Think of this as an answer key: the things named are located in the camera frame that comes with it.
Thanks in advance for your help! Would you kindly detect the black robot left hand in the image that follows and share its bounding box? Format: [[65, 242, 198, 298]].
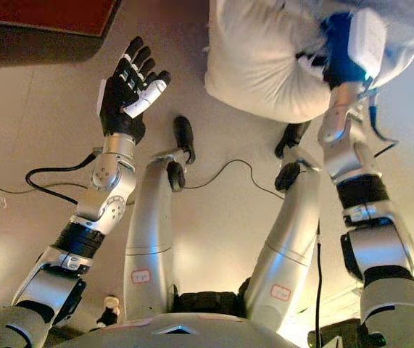
[[96, 36, 172, 146]]

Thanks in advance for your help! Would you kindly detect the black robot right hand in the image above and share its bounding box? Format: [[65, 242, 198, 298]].
[[295, 9, 389, 90]]

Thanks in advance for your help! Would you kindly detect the white ruffled pillow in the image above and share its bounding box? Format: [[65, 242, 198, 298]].
[[203, 0, 414, 125]]

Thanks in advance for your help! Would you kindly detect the black robot left foot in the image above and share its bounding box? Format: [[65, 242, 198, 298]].
[[173, 115, 196, 166]]

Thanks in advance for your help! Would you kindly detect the black robot foot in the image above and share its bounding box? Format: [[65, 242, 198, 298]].
[[173, 115, 196, 166], [274, 122, 312, 159]]

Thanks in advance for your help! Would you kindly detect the black robot right foot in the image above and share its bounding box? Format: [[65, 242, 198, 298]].
[[274, 122, 312, 159]]

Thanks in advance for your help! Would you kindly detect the brown wooden cabinet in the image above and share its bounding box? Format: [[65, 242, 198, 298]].
[[0, 0, 123, 70]]

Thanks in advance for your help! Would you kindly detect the silver robot left leg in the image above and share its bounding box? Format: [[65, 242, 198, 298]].
[[122, 149, 186, 322]]

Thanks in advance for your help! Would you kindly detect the small brown white plush toy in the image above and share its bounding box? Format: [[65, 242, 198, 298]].
[[96, 294, 122, 327]]

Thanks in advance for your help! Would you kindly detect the grey robot torso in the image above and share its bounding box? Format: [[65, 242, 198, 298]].
[[52, 277, 300, 348]]

